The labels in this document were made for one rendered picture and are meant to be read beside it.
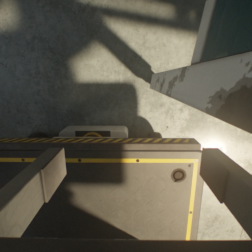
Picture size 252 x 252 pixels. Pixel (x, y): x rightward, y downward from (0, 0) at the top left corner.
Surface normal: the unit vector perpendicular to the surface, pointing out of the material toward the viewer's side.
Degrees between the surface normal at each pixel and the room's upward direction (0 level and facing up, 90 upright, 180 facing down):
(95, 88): 0
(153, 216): 0
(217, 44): 90
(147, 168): 0
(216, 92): 90
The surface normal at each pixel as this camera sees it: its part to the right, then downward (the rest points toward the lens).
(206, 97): -0.99, -0.17
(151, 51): -0.02, 0.25
